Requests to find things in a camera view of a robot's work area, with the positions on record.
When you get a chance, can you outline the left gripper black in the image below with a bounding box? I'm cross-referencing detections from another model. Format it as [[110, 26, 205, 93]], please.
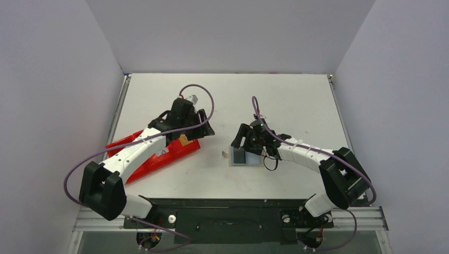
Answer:
[[180, 110, 214, 141]]

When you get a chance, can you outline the grey credit card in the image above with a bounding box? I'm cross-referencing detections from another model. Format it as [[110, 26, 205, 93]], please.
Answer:
[[231, 148, 246, 166]]

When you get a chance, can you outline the beige card holder wallet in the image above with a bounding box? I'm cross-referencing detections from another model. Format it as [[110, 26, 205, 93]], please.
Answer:
[[222, 147, 263, 167]]

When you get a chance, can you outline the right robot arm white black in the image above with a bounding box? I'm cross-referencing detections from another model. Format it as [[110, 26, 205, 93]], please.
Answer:
[[231, 120, 371, 226]]

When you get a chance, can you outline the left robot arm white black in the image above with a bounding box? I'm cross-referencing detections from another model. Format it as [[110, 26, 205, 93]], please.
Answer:
[[79, 95, 214, 228]]

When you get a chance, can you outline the orange card in bin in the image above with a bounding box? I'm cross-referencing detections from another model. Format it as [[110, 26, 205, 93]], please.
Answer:
[[178, 134, 193, 147]]

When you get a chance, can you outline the red plastic bin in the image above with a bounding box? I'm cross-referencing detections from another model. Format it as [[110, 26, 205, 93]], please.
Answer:
[[126, 139, 201, 184]]

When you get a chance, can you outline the black loop cable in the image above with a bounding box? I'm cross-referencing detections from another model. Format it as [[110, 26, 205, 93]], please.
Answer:
[[262, 154, 280, 173]]

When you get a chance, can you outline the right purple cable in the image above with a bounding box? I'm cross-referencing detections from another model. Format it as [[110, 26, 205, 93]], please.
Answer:
[[251, 96, 378, 252]]

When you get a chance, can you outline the purple cable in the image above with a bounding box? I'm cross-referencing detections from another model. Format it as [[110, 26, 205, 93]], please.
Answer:
[[251, 96, 378, 252], [63, 84, 215, 253]]

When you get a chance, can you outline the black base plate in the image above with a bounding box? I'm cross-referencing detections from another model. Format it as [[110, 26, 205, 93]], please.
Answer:
[[123, 198, 334, 244]]

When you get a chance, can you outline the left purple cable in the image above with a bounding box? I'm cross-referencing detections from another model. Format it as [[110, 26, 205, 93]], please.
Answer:
[[63, 84, 215, 253]]

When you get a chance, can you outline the aluminium frame rail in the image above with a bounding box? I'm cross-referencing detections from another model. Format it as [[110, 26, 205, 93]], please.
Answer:
[[73, 207, 389, 232]]

